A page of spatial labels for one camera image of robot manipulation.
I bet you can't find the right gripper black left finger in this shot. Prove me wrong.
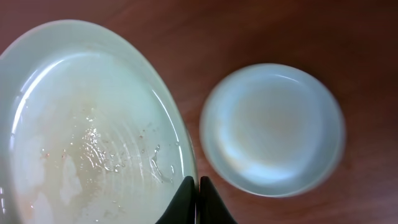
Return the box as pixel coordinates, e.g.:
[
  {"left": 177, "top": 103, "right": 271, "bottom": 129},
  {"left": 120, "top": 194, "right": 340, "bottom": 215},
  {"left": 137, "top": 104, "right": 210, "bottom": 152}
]
[{"left": 155, "top": 176, "right": 197, "bottom": 224}]

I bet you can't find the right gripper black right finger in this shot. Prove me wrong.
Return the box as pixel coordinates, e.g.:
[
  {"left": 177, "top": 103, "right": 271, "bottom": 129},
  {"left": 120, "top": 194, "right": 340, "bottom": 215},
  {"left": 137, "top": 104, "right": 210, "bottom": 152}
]
[{"left": 198, "top": 176, "right": 237, "bottom": 224}]

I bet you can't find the light blue plate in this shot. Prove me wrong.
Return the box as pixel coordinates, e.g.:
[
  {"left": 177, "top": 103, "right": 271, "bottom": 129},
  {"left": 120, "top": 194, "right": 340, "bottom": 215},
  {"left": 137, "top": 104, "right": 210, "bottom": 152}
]
[
  {"left": 1, "top": 20, "right": 198, "bottom": 223},
  {"left": 200, "top": 63, "right": 346, "bottom": 198}
]

